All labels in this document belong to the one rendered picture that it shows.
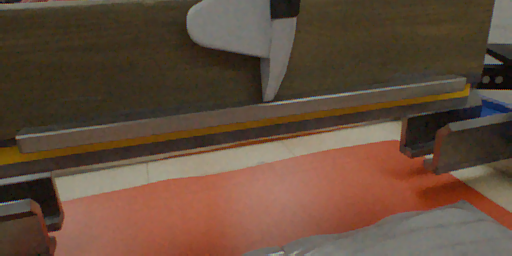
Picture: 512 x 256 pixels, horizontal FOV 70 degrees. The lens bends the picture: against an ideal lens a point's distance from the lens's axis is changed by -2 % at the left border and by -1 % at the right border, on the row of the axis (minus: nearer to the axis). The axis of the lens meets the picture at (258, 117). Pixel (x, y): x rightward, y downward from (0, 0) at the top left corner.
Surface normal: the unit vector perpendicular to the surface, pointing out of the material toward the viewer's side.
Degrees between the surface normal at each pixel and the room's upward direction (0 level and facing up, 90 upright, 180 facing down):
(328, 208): 0
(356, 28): 90
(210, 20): 84
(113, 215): 0
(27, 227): 90
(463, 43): 90
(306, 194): 0
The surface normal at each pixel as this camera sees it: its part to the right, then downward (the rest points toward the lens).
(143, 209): -0.04, -0.93
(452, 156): 0.31, 0.33
